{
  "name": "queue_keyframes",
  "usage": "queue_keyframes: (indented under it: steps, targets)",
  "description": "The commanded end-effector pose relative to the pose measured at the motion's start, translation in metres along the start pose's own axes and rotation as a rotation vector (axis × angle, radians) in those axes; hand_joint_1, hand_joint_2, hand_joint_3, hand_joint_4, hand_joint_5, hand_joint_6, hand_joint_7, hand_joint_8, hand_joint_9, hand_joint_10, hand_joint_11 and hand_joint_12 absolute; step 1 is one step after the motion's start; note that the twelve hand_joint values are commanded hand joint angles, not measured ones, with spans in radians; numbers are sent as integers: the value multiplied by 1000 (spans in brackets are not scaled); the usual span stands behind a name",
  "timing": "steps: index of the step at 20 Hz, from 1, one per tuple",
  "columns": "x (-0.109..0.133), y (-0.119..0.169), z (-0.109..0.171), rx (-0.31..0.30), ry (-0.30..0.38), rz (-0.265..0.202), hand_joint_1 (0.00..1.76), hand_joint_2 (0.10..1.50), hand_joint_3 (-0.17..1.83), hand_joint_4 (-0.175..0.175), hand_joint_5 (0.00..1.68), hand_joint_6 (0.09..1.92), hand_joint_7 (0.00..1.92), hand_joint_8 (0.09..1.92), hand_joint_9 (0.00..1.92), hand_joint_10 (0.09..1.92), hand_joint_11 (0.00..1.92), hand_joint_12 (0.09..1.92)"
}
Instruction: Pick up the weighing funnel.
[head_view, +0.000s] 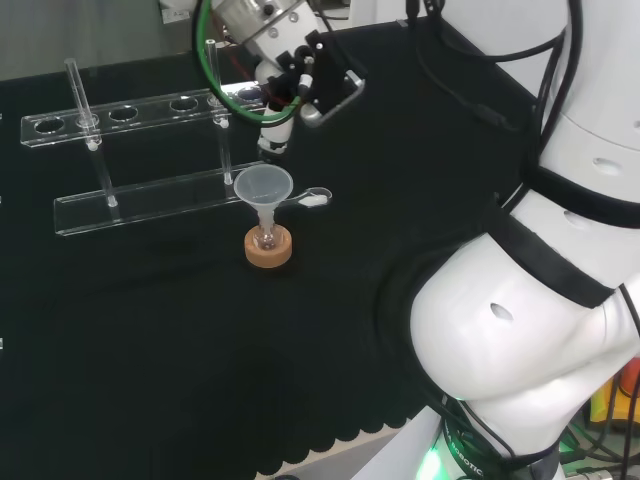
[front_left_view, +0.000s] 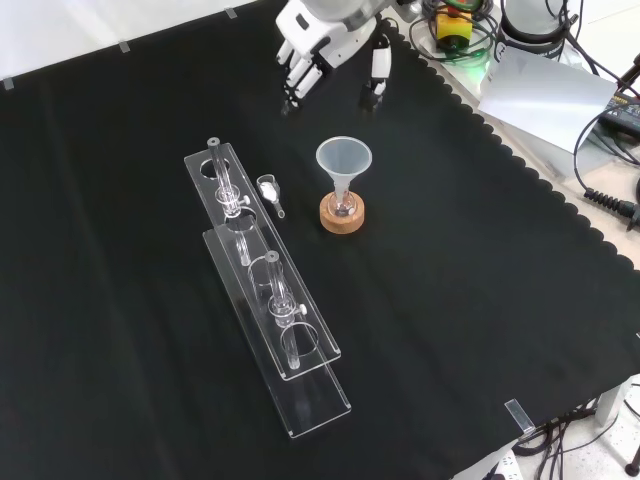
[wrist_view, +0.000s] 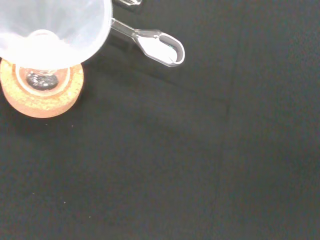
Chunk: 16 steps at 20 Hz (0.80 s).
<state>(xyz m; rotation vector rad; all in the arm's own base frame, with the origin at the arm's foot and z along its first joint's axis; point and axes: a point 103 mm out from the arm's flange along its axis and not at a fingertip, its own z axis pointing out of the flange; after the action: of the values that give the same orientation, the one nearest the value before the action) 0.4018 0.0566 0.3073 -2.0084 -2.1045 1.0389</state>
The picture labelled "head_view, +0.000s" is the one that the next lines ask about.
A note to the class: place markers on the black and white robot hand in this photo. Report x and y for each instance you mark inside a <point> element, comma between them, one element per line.
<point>277,132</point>

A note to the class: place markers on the translucent plastic funnel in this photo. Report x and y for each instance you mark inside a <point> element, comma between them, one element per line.
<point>262,187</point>

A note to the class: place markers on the clear glass weighing funnel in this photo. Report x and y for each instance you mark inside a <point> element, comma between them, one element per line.
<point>312,199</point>

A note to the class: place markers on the clear acrylic funnel stand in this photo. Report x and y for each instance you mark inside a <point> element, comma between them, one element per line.
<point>150,200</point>

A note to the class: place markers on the small round-bottom glass flask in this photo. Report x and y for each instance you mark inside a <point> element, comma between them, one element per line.
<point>266,240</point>

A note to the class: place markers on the black cloth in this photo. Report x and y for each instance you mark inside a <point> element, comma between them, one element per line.
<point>200,325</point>

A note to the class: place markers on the yellow stop button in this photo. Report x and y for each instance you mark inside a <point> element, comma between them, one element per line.
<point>620,400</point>

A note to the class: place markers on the black bracket silver wrist camera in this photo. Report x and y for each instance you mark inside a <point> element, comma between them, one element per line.
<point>330,75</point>

